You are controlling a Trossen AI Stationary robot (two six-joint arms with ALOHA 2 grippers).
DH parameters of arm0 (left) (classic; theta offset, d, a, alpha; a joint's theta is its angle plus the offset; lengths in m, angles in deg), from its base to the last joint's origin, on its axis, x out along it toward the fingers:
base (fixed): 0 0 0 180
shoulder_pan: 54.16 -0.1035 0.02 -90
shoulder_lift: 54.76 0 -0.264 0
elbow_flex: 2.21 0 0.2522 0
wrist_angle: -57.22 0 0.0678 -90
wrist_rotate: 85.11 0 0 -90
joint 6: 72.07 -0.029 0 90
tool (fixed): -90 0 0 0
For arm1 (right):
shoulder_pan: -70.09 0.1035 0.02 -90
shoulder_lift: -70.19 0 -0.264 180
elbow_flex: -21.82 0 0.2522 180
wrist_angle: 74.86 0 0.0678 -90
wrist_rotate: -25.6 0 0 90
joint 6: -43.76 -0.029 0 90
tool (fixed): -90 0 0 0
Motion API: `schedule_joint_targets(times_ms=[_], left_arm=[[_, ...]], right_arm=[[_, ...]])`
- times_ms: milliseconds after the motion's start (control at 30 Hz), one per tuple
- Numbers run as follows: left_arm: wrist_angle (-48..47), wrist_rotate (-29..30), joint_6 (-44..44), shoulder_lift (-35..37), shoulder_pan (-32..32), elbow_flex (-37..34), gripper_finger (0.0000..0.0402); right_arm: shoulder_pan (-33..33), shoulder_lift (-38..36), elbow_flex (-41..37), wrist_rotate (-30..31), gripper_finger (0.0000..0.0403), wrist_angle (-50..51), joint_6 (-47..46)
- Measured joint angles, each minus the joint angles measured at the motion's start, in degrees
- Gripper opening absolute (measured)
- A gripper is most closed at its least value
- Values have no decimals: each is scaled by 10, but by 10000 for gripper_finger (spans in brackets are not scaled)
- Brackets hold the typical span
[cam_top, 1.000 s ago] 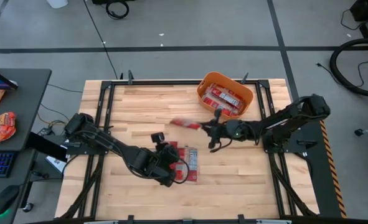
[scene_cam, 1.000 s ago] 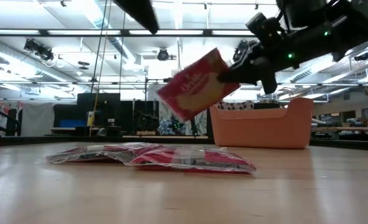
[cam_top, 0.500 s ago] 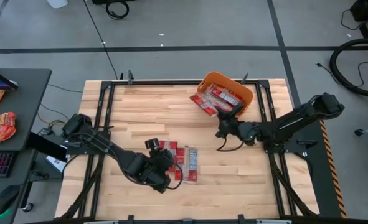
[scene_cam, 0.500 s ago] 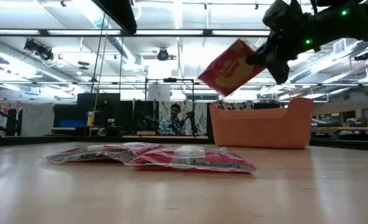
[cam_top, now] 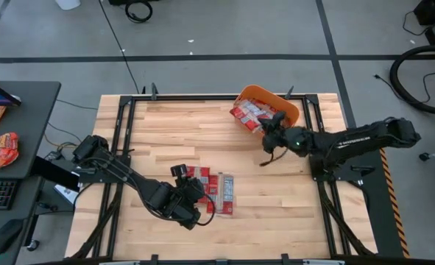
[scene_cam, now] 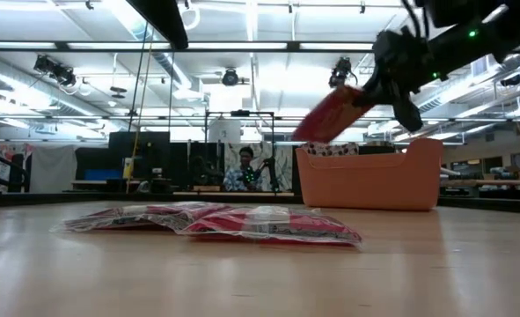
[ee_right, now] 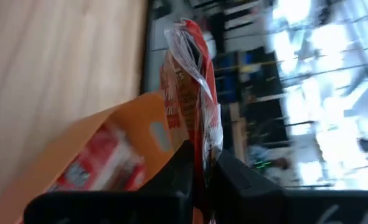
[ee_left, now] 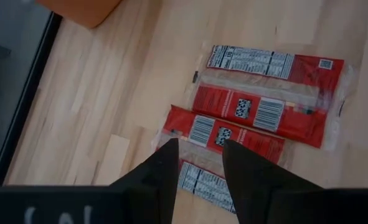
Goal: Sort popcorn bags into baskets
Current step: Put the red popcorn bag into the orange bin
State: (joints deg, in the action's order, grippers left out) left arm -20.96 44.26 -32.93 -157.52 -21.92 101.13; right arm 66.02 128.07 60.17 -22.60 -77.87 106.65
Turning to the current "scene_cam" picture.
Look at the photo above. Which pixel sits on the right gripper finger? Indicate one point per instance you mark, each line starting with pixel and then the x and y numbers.
pixel 374 93
pixel 409 114

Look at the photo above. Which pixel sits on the red popcorn bag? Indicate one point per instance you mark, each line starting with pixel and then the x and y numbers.
pixel 330 116
pixel 286 225
pixel 123 218

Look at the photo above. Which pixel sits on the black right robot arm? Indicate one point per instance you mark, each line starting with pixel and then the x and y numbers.
pixel 484 37

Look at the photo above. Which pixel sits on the black tabletop robot arm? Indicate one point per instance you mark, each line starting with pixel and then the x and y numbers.
pixel 270 169
pixel 202 169

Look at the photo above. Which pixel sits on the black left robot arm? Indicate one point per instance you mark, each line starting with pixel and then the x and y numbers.
pixel 163 17

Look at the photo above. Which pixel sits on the polka dot fabric item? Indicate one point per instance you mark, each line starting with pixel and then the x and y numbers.
pixel 330 149

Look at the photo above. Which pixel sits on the orange plastic basket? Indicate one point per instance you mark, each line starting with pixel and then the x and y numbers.
pixel 374 180

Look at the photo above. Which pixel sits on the LED light bar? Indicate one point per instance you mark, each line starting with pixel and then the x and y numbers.
pixel 292 46

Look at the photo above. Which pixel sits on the small black ceiling device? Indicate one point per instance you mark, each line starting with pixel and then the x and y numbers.
pixel 510 80

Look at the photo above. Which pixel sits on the wooden desk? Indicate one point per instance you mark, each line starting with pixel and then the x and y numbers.
pixel 497 182

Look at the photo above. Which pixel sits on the leaf patterned backdrop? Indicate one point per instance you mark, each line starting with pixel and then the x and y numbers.
pixel 283 167

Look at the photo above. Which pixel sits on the thin horizontal metal bar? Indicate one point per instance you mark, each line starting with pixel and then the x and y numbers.
pixel 242 118

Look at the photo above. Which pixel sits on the round black ceiling spotlight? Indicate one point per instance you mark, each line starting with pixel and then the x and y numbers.
pixel 230 78

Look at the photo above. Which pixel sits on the white panel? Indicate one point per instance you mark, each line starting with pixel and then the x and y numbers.
pixel 224 131

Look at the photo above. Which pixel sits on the person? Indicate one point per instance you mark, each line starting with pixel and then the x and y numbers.
pixel 242 176

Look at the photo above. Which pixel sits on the black desk device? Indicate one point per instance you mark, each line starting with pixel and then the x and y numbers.
pixel 159 182

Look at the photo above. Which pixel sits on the black ceiling disc fixture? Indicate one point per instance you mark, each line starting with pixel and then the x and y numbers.
pixel 118 89

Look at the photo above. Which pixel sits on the blue box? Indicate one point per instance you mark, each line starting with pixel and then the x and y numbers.
pixel 102 174

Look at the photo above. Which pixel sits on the white hanging cloth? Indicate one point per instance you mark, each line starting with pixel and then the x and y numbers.
pixel 53 169

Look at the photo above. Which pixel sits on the black curved railing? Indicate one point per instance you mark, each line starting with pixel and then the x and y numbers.
pixel 16 176

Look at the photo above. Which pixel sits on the floral patterned cloth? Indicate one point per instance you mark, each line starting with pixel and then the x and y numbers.
pixel 2 154

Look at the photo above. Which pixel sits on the black ceiling camera cluster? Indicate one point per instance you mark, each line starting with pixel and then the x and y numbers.
pixel 55 70

